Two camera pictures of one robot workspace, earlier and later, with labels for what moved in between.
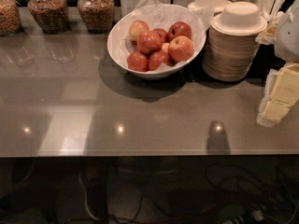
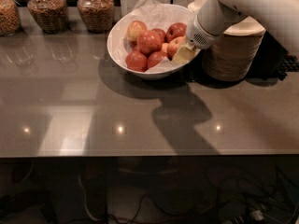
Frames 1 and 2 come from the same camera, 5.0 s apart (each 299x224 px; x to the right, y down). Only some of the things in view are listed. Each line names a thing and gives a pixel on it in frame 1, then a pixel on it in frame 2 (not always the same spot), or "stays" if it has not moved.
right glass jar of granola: [97, 9] stays
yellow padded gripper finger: [281, 91] → [196, 38]
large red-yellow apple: [181, 49] stays
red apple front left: [137, 61] stays
